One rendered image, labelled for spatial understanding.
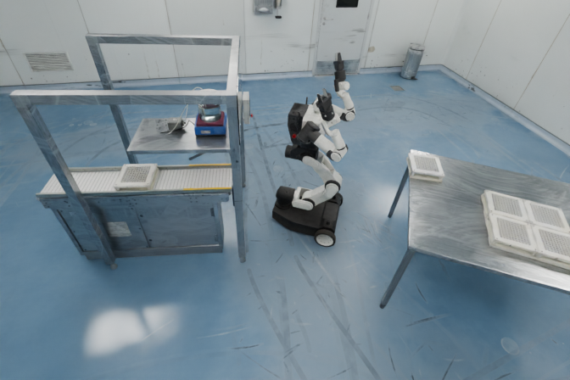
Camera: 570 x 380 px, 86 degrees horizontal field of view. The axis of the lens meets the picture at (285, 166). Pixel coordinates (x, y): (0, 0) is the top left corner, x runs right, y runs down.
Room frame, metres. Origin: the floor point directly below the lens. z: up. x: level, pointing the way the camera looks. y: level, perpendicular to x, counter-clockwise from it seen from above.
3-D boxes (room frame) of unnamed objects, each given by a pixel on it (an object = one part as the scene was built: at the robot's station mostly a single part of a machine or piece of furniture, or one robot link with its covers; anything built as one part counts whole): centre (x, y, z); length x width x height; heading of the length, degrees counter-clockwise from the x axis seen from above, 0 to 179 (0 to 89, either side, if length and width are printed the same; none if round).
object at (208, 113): (1.76, 0.51, 1.45); 0.15 x 0.15 x 0.19
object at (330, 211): (2.11, -0.24, 0.19); 0.64 x 0.52 x 0.33; 77
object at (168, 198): (1.65, 1.06, 0.77); 1.30 x 0.29 x 0.10; 98
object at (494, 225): (1.32, -1.49, 0.91); 0.25 x 0.24 x 0.02; 162
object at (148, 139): (1.69, 0.69, 1.25); 0.62 x 0.38 x 0.04; 98
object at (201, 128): (1.76, 0.51, 1.31); 0.21 x 0.20 x 0.09; 8
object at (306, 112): (2.13, -0.17, 1.11); 0.34 x 0.30 x 0.36; 167
